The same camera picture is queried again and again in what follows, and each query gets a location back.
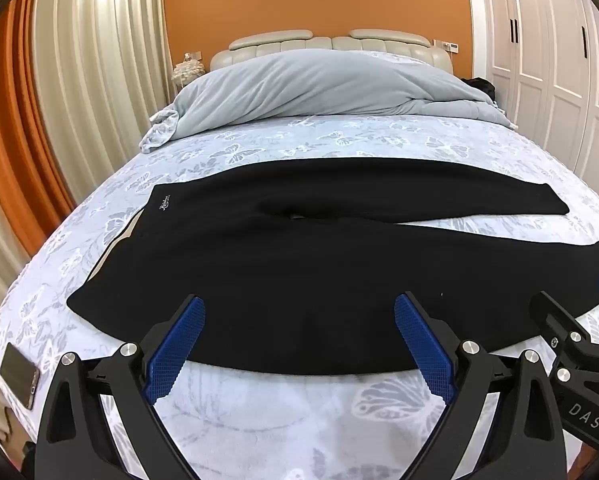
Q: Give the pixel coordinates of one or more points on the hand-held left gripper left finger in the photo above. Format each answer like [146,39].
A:
[174,350]

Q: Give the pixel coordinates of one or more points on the wall switch panel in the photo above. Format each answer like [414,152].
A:
[447,46]

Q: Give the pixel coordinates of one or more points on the cream padded headboard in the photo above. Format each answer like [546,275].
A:
[269,40]

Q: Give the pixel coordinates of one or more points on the orange curtain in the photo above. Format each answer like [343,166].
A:
[19,135]

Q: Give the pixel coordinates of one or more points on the black pants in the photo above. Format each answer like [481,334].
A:
[279,270]

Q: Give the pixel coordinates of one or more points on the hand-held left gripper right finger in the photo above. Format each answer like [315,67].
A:
[424,350]

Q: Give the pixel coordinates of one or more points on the black bag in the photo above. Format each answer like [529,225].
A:
[482,89]

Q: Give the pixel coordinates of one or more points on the smartphone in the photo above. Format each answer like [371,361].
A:
[19,375]

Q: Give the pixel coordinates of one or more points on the cream curtain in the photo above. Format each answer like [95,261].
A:
[104,60]

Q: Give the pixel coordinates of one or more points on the white wardrobe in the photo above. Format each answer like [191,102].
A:
[544,35]

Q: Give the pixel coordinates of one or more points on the bed with butterfly sheet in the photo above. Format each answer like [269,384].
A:
[279,420]

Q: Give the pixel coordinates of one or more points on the grey duvet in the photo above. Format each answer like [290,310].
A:
[319,85]

